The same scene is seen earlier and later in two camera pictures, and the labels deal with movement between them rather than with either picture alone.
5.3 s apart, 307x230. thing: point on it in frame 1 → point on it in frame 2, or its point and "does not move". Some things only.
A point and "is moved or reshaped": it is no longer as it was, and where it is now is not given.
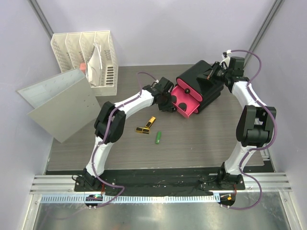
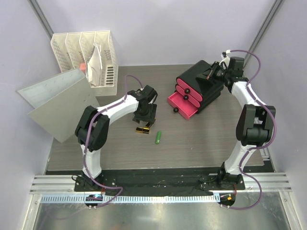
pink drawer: (183, 97) is moved or reshaped
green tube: (158, 137) does not move
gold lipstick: (142, 130) does not move
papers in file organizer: (95, 66) does not move
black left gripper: (168, 108) → (149, 118)
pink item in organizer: (82, 67) does not move
